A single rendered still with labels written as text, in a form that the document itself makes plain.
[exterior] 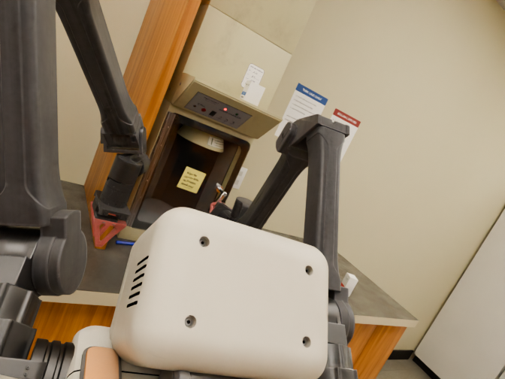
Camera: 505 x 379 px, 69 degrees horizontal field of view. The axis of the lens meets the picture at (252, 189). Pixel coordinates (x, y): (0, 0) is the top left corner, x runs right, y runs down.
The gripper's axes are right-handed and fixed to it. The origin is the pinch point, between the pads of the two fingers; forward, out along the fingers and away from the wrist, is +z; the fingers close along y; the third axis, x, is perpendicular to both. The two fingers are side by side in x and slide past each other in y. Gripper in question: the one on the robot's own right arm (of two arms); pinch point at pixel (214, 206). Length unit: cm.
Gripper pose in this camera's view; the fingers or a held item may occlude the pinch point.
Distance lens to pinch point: 125.0
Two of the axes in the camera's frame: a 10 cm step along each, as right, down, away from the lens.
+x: -6.2, 7.8, 0.2
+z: -4.4, -3.8, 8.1
